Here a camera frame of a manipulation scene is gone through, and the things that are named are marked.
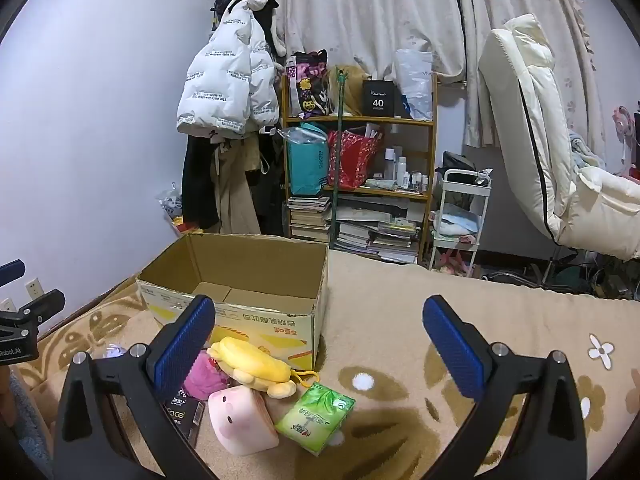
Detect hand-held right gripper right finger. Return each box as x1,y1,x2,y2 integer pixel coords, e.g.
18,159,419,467
422,295,588,480

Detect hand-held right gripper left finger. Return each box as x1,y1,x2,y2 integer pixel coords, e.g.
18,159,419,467
52,295,217,480

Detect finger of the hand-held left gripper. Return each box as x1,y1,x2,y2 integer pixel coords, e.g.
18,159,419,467
17,288,66,333
0,259,26,287

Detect pink fluffy plush toy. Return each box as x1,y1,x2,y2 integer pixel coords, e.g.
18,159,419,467
182,350,232,402

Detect yellow plush toy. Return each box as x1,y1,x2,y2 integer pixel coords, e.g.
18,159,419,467
206,336,321,400

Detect black packet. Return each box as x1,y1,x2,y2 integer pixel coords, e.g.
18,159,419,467
162,392,206,448

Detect pink pig squishy toy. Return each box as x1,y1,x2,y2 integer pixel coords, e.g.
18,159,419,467
207,385,280,457

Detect cardboard box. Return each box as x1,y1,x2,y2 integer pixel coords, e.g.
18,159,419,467
136,232,330,372

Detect green tissue pack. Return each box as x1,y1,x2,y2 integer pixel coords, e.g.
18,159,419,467
274,381,357,457

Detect person's left forearm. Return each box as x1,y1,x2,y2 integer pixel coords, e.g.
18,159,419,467
0,367,53,480

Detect beige floral blanket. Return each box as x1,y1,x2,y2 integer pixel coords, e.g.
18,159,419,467
10,247,640,480

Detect light blue cloth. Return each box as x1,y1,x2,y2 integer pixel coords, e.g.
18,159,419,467
432,211,481,236

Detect plastic bag of toys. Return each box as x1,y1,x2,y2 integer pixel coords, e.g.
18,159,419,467
157,183,203,236

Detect pile of books and magazines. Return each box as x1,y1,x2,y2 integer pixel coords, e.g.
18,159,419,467
332,197,423,265

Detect white trolley cart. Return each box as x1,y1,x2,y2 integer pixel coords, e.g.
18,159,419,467
427,169,493,277

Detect beige trousers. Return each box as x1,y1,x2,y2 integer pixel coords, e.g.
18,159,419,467
210,137,266,235

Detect black coat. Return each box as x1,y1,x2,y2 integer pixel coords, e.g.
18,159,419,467
181,132,221,231

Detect stack of old books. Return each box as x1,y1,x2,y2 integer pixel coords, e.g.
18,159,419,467
287,195,332,242

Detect black garment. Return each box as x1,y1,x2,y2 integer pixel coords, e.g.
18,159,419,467
255,130,290,237

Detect group of white cosmetic bottles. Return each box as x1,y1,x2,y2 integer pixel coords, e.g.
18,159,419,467
384,146,431,192

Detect teal bag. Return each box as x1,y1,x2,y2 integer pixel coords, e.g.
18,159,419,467
287,122,331,196

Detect red patterned bag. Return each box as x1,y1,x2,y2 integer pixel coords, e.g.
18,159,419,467
327,130,383,190

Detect green pole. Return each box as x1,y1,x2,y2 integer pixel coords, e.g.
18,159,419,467
327,67,348,251

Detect clear zip bag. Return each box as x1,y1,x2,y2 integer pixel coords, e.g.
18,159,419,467
277,125,327,147

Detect cream recliner chair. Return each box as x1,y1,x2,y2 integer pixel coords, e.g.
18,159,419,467
477,14,640,261

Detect wooden shelf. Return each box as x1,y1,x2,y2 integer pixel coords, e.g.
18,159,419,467
280,72,438,266

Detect black box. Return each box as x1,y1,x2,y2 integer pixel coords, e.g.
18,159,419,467
362,80,405,119

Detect white puffer jacket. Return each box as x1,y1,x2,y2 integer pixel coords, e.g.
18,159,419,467
175,0,281,140

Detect clear plastic bag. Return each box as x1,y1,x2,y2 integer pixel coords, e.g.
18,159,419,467
395,50,435,121

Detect blonde wig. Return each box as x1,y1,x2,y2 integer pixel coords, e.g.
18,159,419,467
325,66,371,117

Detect pink fan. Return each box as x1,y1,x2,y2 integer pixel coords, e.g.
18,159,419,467
612,106,638,161

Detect patterned black pink bag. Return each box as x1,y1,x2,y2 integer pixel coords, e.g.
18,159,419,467
290,50,333,117

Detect floral cream curtain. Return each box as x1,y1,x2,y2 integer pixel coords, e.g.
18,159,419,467
452,0,601,148
272,0,468,83

